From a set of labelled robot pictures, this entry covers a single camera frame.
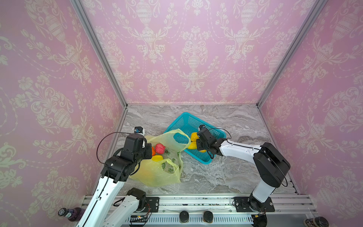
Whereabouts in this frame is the yellow lemon fruit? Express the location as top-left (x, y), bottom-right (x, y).
top-left (191, 132), bottom-right (199, 142)

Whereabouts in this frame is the yellow mango fruit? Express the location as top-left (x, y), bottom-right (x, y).
top-left (188, 141), bottom-right (206, 153)
top-left (151, 155), bottom-right (164, 162)

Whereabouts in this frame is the red fruit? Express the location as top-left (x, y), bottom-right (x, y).
top-left (155, 143), bottom-right (166, 155)

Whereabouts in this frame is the teal plastic basket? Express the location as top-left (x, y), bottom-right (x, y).
top-left (164, 112), bottom-right (227, 165)

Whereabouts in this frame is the yellow plastic bag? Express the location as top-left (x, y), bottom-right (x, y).
top-left (131, 129), bottom-right (191, 187)

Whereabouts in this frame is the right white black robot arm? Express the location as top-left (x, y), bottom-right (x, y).
top-left (196, 125), bottom-right (291, 213)

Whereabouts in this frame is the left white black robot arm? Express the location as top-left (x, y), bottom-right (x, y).
top-left (77, 127), bottom-right (152, 227)

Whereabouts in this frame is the right black round knob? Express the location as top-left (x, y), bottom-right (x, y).
top-left (203, 211), bottom-right (214, 223)

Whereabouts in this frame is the black round knob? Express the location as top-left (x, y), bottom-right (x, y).
top-left (203, 211), bottom-right (214, 223)
top-left (179, 211), bottom-right (190, 223)

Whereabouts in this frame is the left black round knob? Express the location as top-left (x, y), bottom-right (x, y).
top-left (179, 211), bottom-right (190, 223)

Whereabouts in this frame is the purple plastic bottle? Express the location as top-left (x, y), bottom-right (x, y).
top-left (58, 207), bottom-right (85, 222)

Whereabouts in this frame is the dark jar bottom right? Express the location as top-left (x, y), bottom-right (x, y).
top-left (303, 216), bottom-right (330, 227)

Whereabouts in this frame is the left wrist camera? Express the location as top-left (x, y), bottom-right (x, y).
top-left (134, 126), bottom-right (145, 136)

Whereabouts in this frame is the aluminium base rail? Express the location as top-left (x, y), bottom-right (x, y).
top-left (82, 194), bottom-right (318, 227)

